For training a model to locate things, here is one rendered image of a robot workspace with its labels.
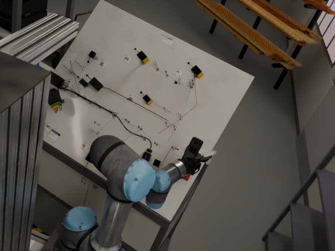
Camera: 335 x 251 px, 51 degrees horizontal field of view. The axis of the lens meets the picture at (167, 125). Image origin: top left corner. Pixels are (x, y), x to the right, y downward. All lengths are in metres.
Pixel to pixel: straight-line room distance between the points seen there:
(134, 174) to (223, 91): 1.33
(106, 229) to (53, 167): 1.39
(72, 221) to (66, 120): 1.12
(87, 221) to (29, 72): 0.68
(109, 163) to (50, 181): 1.65
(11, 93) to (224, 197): 3.16
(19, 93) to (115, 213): 0.52
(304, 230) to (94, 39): 2.16
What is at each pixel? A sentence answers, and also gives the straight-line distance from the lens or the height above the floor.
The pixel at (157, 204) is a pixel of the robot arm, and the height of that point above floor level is 1.44.
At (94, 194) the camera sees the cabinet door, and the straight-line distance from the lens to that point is 2.45.
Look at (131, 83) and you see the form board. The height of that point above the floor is 1.32.
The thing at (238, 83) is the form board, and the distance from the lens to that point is 2.27.
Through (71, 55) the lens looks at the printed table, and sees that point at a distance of 2.53.
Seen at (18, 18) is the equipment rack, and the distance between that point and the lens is 2.18.
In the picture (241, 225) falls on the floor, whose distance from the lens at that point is 3.64.
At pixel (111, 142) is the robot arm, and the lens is 1.07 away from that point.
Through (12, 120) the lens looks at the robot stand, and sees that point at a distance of 0.82.
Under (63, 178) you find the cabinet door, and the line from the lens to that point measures 2.56.
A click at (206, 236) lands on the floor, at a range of 3.38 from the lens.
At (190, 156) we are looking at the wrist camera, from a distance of 1.45.
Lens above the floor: 2.50
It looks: 35 degrees down
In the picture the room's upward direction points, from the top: 21 degrees clockwise
